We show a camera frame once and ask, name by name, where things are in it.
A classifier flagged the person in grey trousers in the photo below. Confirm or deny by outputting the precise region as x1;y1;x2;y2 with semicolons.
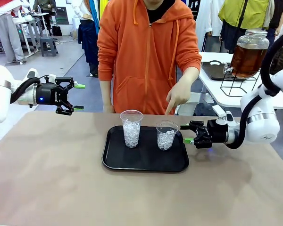
0;0;26;65

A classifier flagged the person in orange hoodie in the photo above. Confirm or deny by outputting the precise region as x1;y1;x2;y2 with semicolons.
97;0;202;115

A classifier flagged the large black plastic tray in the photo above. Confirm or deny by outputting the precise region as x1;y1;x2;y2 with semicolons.
101;125;190;173

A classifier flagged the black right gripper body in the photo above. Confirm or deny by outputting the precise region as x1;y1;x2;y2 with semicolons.
194;120;228;149

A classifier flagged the mannequin in black vest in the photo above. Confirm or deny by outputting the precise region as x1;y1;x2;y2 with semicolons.
263;0;283;48

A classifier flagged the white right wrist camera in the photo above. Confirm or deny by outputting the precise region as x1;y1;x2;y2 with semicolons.
212;105;235;123

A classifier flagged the glass tea dispenser jar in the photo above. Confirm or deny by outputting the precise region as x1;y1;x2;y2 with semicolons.
223;28;271;79

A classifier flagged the seated person in dark top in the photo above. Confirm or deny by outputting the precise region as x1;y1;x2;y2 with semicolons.
32;0;57;15

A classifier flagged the dark wall panel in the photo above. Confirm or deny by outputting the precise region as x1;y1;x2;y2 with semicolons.
55;7;70;25

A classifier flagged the person's left forearm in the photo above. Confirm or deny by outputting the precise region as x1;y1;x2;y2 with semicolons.
181;67;200;83

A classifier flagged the grey plastic stool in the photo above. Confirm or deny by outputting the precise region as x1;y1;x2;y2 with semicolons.
39;36;59;57

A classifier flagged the mannequin in navy dress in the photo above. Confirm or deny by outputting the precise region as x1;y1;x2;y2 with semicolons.
72;0;101;77

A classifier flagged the mannequin in yellow-green jacket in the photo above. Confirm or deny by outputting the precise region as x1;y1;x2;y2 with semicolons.
218;0;275;55

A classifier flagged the white standing desk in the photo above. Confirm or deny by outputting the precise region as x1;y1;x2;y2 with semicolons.
13;13;50;58

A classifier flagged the short clear iced cup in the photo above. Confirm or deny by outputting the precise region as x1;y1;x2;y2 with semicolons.
155;120;179;151

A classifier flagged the black handbag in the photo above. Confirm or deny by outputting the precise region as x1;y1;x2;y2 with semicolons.
51;23;63;37

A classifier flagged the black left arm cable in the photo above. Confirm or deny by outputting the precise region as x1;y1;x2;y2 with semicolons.
9;75;50;105

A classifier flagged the person's right forearm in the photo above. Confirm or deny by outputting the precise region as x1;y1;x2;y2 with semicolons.
100;80;114;106

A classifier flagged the black wire dispenser stand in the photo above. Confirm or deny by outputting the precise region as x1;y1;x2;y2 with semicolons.
220;70;262;97

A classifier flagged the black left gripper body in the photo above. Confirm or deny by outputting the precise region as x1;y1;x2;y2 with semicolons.
34;82;62;105

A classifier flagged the tall clear iced cup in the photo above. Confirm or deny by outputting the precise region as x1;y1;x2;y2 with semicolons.
119;109;144;148

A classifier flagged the small black serving tray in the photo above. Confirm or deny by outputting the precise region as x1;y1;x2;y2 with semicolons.
201;60;247;82

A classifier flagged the white hanging garment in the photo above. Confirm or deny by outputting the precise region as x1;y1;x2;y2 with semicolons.
195;0;225;53

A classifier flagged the person's right hand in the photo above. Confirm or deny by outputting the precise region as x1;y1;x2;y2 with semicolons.
102;103;115;114

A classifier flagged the white side table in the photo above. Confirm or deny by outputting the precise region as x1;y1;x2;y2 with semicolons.
198;52;283;110

